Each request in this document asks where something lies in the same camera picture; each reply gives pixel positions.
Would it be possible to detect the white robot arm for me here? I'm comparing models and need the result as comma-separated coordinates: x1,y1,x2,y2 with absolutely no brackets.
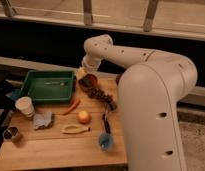
82,35,197,171

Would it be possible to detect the green plastic tray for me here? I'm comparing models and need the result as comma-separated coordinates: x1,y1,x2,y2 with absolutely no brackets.
20,71,74,104

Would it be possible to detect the brown bowl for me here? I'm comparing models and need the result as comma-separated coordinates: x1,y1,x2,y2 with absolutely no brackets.
78,74,98,91

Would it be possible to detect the dark grape bunch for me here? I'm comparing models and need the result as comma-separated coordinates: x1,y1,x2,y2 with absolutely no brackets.
88,87,117,111

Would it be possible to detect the orange carrot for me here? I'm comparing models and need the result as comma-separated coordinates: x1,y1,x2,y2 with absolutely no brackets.
62,99,80,115

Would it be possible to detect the dark purple plate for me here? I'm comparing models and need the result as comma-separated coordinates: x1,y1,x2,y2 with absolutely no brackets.
116,74,122,85

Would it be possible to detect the yellow round fruit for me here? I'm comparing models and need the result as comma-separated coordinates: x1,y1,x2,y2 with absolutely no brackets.
77,111,91,124

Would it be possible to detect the yellow banana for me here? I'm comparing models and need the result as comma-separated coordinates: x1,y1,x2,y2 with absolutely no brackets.
61,124,91,134

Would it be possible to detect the wooden table board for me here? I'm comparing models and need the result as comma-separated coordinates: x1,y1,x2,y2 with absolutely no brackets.
0,77,128,171

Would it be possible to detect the crumpled grey cloth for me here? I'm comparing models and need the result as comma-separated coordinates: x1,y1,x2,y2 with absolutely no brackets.
33,112,54,130

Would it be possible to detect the white paper cup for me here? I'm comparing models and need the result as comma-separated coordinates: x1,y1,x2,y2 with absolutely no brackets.
15,96,35,118

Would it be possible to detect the black stand at left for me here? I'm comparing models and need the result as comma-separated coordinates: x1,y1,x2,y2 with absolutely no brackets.
0,70,16,148

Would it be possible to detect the small metal cup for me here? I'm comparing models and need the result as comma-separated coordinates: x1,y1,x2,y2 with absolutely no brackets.
3,127,21,142

